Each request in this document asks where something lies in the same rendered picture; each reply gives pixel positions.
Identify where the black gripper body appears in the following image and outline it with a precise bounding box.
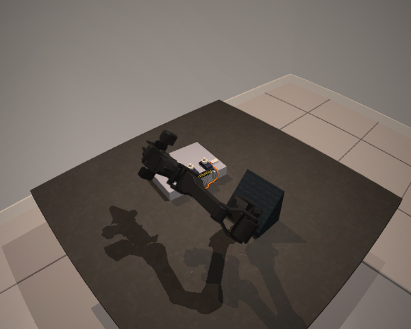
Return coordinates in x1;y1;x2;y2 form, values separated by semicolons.
138;130;177;181

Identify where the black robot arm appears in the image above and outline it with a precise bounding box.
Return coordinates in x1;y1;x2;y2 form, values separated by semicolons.
141;144;263;244

